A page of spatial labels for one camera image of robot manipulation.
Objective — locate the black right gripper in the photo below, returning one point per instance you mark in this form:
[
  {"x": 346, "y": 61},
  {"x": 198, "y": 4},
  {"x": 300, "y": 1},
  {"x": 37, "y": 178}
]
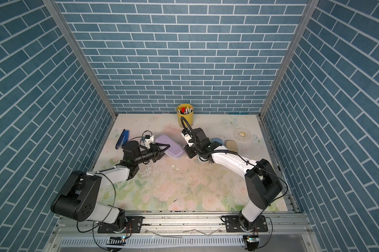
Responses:
[{"x": 190, "y": 154}]

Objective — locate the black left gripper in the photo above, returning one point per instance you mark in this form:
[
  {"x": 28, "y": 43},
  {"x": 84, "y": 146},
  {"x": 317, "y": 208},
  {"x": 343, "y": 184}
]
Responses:
[{"x": 155, "y": 151}]

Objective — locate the grey umbrella case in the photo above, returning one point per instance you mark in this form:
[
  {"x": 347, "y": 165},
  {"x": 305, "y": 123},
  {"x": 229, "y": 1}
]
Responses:
[{"x": 174, "y": 151}]

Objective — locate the beige zippered umbrella case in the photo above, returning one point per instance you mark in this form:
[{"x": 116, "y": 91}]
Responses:
[{"x": 231, "y": 145}]

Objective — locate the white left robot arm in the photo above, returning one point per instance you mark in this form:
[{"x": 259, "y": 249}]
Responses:
[{"x": 78, "y": 197}]

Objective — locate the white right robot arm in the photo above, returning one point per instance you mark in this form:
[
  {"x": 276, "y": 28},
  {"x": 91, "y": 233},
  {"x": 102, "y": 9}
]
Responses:
[{"x": 262, "y": 184}]

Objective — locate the blue black stapler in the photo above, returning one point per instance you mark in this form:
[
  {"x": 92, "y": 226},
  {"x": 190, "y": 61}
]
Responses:
[{"x": 123, "y": 139}]

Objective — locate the markers in cup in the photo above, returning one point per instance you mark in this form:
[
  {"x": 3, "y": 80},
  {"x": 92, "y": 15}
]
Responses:
[{"x": 185, "y": 110}]

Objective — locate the yellow pen cup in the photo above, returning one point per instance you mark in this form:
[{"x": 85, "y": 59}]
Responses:
[{"x": 188, "y": 117}]

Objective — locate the clear tape roll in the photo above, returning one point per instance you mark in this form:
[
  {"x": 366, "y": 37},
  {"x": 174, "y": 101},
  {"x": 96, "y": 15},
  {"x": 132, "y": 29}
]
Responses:
[{"x": 242, "y": 134}]

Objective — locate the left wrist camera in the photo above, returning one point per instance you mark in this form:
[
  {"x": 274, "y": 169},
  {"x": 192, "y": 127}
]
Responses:
[{"x": 148, "y": 140}]

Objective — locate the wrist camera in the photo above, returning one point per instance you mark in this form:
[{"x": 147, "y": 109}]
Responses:
[
  {"x": 188, "y": 138},
  {"x": 148, "y": 140}
]

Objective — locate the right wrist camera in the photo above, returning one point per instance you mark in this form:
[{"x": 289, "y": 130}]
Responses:
[{"x": 188, "y": 138}]

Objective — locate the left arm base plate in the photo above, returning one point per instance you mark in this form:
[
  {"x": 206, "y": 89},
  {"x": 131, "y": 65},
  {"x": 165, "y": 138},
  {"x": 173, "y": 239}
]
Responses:
[{"x": 126, "y": 224}]

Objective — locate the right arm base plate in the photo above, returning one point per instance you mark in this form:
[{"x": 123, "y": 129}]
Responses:
[{"x": 237, "y": 224}]

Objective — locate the aluminium front rail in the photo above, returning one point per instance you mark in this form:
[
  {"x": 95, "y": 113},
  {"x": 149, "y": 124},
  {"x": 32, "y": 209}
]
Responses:
[{"x": 281, "y": 231}]

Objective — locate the aluminium corner post left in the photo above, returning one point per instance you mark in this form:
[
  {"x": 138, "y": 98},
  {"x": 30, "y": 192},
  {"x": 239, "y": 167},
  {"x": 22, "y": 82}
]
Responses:
[{"x": 62, "y": 24}]

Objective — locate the aluminium corner post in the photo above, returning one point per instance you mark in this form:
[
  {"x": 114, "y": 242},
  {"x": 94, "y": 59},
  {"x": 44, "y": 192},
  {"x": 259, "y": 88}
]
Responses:
[
  {"x": 62, "y": 24},
  {"x": 299, "y": 31}
]

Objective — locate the aluminium corner post right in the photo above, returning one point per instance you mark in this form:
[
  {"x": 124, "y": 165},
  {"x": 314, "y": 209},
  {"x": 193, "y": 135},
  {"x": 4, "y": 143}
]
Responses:
[{"x": 299, "y": 31}]

